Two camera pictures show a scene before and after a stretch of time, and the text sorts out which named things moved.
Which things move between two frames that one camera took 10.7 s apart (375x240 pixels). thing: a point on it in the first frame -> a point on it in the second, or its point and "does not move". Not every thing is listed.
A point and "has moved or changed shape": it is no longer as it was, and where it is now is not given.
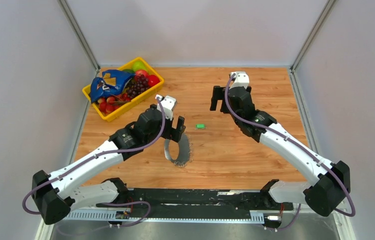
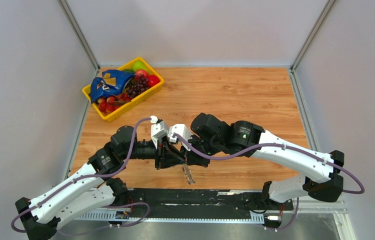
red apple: (141, 72) does not move
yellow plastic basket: (127, 106) does not move
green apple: (138, 65) does not move
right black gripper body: (218, 95) -> (205, 148)
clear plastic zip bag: (185, 154) has moved or changed shape
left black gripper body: (171, 132) -> (145, 150)
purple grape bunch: (138, 83) does not move
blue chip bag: (112, 82) does not move
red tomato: (153, 80) does not move
